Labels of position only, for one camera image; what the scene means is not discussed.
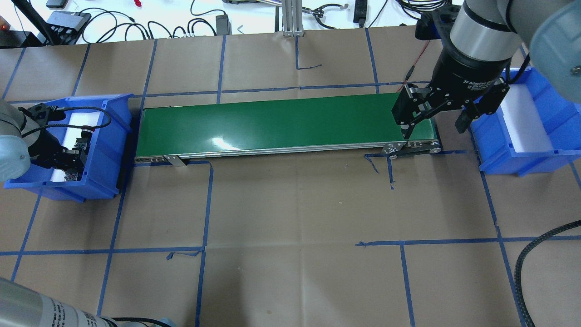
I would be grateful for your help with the blue right plastic bin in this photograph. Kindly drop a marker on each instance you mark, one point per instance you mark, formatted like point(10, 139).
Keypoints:
point(561, 120)

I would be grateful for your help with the aluminium frame post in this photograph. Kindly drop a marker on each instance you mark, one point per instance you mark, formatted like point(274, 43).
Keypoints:
point(292, 17)

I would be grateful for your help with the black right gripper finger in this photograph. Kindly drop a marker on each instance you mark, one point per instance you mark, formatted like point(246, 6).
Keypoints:
point(463, 121)
point(409, 123)

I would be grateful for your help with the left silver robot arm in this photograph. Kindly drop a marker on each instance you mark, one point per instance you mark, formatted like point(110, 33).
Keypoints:
point(25, 140)

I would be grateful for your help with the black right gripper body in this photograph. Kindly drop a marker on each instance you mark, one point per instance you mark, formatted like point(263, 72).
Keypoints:
point(468, 71)

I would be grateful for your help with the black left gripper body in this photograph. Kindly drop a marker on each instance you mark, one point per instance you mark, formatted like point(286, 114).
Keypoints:
point(46, 149)

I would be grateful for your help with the white foam pad left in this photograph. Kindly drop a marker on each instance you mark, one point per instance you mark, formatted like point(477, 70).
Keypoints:
point(79, 118)

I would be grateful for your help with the white foam pad right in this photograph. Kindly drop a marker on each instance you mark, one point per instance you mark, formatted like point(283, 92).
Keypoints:
point(523, 122)

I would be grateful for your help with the white foam pad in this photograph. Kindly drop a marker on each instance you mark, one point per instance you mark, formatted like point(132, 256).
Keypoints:
point(523, 122)
point(79, 118)

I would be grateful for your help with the blue left plastic bin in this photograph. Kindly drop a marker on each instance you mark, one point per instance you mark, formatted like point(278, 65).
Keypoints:
point(100, 177)

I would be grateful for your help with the blue plastic bin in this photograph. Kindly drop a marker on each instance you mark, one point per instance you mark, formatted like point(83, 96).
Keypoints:
point(561, 120)
point(100, 177)

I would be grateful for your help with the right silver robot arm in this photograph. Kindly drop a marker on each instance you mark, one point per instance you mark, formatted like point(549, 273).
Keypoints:
point(479, 39)

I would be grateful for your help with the green conveyor belt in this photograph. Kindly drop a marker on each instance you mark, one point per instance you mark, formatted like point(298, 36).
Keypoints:
point(171, 134)

